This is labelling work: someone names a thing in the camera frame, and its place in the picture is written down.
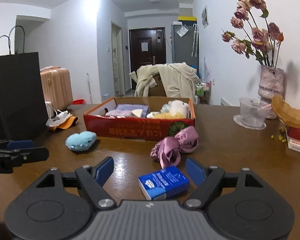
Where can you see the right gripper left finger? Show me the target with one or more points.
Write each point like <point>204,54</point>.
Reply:
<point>91,181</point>

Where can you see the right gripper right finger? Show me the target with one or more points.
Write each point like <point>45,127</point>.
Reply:
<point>208,181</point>

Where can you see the blue tissue pack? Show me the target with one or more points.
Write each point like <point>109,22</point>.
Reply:
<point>163,184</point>

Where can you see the light blue plush toy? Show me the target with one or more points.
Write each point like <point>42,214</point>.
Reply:
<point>80,142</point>

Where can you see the pink satin bow scrunchie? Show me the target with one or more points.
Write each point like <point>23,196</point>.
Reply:
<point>168,151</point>

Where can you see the black paper shopping bag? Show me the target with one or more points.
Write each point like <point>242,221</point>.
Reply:
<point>23,113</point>

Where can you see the red orange cardboard box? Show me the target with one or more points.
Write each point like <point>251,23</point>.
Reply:
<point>124,127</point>

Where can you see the orange cloth with white items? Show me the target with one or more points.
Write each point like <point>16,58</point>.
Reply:
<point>63,120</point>

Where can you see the white and yellow plush toy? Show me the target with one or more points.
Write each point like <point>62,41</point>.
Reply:
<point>175,109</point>

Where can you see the red plastic bucket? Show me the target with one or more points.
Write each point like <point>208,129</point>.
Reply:
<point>79,102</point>

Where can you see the clear plastic cup with saucer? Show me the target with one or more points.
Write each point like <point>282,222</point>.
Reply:
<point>252,113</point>

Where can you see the pink hard-shell suitcase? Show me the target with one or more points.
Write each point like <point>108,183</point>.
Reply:
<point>56,86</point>

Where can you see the beige coat on chair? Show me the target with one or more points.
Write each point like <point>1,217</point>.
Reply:
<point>178,79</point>

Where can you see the brown paper liner stack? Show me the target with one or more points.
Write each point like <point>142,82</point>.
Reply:
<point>289,115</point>

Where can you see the pink textured vase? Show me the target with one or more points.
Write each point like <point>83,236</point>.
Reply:
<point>271,83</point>

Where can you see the grey refrigerator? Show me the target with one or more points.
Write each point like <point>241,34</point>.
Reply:
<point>182,46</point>

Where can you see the dark brown entrance door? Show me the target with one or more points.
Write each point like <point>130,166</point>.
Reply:
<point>146,46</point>

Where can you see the dried pink rose bouquet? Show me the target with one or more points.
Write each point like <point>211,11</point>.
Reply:
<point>262,40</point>

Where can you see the white charger with cable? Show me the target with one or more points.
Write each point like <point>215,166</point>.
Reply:
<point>51,112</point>

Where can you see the wall picture frame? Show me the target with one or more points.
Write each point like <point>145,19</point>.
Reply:
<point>205,16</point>

